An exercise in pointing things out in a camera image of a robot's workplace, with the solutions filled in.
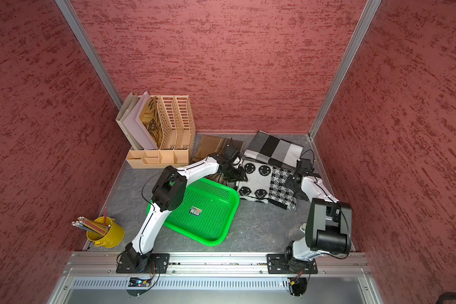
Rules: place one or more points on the smiley houndstooth scarf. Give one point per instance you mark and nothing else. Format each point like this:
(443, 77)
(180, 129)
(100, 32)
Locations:
(265, 184)

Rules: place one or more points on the bundle of pencils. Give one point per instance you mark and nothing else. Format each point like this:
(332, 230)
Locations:
(99, 228)

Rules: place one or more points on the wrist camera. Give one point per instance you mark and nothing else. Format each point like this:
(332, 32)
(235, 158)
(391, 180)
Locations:
(304, 167)
(231, 154)

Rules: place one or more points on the basket label sticker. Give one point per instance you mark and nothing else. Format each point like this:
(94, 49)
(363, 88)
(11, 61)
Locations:
(195, 211)

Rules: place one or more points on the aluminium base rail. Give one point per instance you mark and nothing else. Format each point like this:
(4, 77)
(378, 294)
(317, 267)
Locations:
(237, 271)

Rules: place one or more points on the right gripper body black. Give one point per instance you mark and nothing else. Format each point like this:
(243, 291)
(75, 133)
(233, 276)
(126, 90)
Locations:
(295, 187)

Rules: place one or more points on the corner aluminium profile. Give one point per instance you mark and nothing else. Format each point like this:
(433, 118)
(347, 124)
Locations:
(79, 32)
(357, 37)

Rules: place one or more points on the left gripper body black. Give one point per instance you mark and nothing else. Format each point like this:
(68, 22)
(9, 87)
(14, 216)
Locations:
(233, 173)

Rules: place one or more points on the beige plastic file organizer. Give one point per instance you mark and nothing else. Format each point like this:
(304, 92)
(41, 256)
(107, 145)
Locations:
(178, 127)

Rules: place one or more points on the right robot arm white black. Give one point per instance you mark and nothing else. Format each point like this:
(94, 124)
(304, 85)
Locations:
(328, 230)

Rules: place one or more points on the brown patterned booklet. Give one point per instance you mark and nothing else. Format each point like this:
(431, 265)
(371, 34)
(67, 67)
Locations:
(150, 118)

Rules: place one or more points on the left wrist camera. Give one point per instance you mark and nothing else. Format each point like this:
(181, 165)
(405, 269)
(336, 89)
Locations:
(231, 154)

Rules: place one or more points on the lilac folder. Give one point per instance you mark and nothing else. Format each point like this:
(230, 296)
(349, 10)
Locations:
(137, 128)

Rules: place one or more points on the beige cardboard folder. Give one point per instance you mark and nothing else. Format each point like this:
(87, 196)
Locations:
(122, 119)

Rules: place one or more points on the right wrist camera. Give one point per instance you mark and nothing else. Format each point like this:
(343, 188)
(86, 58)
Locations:
(304, 167)

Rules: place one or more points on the green plastic mesh basket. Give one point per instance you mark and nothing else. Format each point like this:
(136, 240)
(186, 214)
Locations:
(219, 205)

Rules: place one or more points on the brown plaid fringed scarf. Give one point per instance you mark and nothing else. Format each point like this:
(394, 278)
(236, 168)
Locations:
(208, 157)

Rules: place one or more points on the left corner aluminium profile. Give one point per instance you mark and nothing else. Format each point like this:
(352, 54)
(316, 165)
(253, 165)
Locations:
(79, 32)

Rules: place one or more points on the grey black checked scarf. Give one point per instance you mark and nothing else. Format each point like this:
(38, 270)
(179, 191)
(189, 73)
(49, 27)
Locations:
(271, 150)

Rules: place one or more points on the yellow pencil cup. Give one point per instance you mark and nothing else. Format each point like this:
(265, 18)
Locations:
(113, 237)

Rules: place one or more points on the right corner aluminium profile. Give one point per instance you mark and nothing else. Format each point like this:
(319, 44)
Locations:
(357, 37)

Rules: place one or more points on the small white stapler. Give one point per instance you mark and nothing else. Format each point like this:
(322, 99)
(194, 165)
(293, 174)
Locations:
(303, 227)

